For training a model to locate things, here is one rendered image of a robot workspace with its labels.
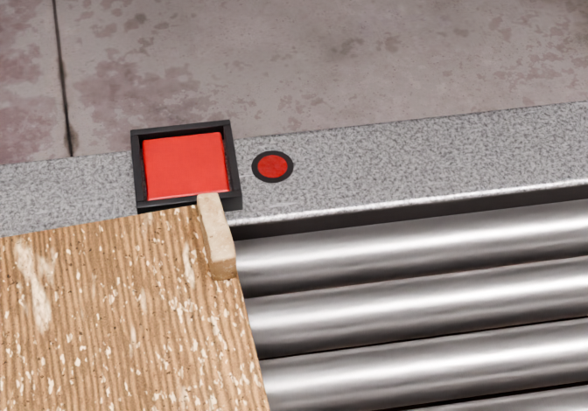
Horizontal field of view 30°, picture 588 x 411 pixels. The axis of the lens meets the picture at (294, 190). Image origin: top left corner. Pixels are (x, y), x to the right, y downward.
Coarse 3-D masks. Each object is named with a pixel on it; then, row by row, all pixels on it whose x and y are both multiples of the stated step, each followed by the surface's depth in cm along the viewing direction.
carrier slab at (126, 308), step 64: (0, 256) 74; (64, 256) 75; (128, 256) 75; (192, 256) 75; (0, 320) 71; (64, 320) 71; (128, 320) 71; (192, 320) 71; (0, 384) 68; (64, 384) 68; (128, 384) 68; (192, 384) 68; (256, 384) 69
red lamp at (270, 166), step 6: (270, 156) 83; (276, 156) 83; (264, 162) 83; (270, 162) 83; (276, 162) 83; (282, 162) 83; (258, 168) 82; (264, 168) 82; (270, 168) 82; (276, 168) 82; (282, 168) 82; (264, 174) 82; (270, 174) 82; (276, 174) 82; (282, 174) 82
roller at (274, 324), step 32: (352, 288) 75; (384, 288) 75; (416, 288) 75; (448, 288) 75; (480, 288) 75; (512, 288) 75; (544, 288) 75; (576, 288) 76; (256, 320) 73; (288, 320) 74; (320, 320) 74; (352, 320) 74; (384, 320) 74; (416, 320) 75; (448, 320) 75; (480, 320) 75; (512, 320) 76; (544, 320) 77; (256, 352) 74; (288, 352) 75
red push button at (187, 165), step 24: (144, 144) 82; (168, 144) 82; (192, 144) 82; (216, 144) 82; (144, 168) 81; (168, 168) 80; (192, 168) 81; (216, 168) 81; (168, 192) 79; (192, 192) 79; (216, 192) 79
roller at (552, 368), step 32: (576, 320) 74; (320, 352) 73; (352, 352) 72; (384, 352) 72; (416, 352) 72; (448, 352) 72; (480, 352) 72; (512, 352) 72; (544, 352) 72; (576, 352) 72; (288, 384) 70; (320, 384) 71; (352, 384) 71; (384, 384) 71; (416, 384) 71; (448, 384) 72; (480, 384) 72; (512, 384) 72; (544, 384) 73
